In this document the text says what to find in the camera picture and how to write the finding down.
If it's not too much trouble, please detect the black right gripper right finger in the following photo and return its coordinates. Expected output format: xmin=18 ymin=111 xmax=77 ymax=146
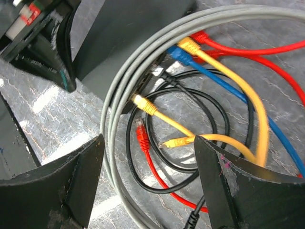
xmin=194 ymin=136 xmax=305 ymax=229

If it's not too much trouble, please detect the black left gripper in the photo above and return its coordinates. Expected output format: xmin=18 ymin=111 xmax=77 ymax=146
xmin=0 ymin=0 xmax=81 ymax=93

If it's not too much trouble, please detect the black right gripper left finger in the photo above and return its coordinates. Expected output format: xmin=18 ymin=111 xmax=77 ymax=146
xmin=0 ymin=134 xmax=105 ymax=229

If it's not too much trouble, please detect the black network switch box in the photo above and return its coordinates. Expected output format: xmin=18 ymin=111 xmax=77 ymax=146
xmin=73 ymin=0 xmax=197 ymax=101

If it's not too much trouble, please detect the black power cable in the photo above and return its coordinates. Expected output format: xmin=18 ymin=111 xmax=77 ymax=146
xmin=126 ymin=69 xmax=255 ymax=229

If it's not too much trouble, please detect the grey coiled ethernet cable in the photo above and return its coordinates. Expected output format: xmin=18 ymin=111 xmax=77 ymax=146
xmin=100 ymin=4 xmax=305 ymax=229

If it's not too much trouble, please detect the blue ethernet cable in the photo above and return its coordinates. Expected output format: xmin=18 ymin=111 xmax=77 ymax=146
xmin=166 ymin=45 xmax=305 ymax=177

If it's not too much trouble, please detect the long red ethernet cable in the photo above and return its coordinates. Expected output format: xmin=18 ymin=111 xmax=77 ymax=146
xmin=190 ymin=30 xmax=305 ymax=57

